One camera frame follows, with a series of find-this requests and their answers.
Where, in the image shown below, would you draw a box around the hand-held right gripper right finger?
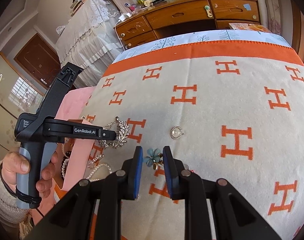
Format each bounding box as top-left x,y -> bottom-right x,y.
163,146 -> 282,240

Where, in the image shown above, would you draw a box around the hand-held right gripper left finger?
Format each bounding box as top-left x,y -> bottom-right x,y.
25,146 -> 144,240

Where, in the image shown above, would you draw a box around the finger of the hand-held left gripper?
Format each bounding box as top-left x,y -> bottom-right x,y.
101,127 -> 117,142

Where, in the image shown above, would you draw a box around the silver rhinestone hair comb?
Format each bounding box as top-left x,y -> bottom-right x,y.
98,116 -> 130,150

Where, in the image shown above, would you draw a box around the blue flower brooch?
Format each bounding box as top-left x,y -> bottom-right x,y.
144,148 -> 165,170

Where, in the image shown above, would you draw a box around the pearl pin brooch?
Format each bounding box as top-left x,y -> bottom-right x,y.
87,154 -> 105,169

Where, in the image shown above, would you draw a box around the pink storage box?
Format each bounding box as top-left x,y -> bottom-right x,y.
55,119 -> 95,192

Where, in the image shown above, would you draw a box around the pearl necklace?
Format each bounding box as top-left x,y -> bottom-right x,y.
86,163 -> 113,182

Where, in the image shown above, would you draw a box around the pearl bracelet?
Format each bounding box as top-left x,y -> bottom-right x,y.
61,159 -> 69,179

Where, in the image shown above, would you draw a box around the white oval stone brooch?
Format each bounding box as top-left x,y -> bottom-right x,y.
170,126 -> 184,140

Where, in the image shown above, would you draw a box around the person's left forearm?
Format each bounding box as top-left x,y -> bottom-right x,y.
0,160 -> 34,239

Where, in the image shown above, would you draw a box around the person's left hand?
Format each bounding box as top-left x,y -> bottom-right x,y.
0,150 -> 59,199

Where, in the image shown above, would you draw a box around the white patterned sliding door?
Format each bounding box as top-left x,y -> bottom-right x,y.
0,52 -> 46,160

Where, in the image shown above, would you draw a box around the brown wooden door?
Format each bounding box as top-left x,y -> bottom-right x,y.
14,32 -> 61,90

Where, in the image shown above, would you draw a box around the orange and cream patterned blanket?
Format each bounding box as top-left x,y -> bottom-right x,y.
56,39 -> 304,240

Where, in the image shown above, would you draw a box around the lace covered piano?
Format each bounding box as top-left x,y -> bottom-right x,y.
55,0 -> 125,89

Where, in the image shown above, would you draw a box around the stack of books on piano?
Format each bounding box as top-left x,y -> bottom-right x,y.
71,0 -> 97,10

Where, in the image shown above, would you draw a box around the wooden desk with drawers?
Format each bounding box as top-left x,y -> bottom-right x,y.
116,0 -> 261,49

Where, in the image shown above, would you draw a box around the orange magazine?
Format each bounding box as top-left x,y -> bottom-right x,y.
229,22 -> 272,34

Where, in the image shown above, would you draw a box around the floral curtain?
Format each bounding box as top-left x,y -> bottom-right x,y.
252,0 -> 296,38

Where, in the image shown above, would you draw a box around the black strap loop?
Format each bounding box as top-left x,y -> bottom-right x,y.
15,189 -> 42,204

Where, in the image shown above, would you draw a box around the white cable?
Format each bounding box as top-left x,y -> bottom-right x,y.
114,20 -> 129,49

